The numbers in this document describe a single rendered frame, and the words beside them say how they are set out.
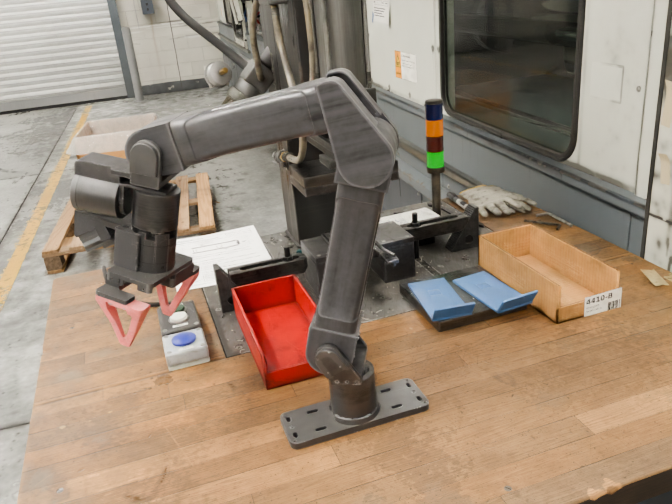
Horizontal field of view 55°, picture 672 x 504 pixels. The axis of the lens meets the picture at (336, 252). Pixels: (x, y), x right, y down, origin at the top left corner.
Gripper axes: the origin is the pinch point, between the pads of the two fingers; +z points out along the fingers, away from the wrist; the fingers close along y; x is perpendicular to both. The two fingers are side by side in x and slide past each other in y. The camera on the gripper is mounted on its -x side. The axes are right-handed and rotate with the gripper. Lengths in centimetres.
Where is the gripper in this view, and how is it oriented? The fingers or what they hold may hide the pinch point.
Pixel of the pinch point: (147, 324)
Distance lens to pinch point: 90.8
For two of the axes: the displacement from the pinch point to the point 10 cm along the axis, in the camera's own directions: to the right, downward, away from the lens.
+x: 9.3, 2.8, -2.4
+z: -1.8, 9.0, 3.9
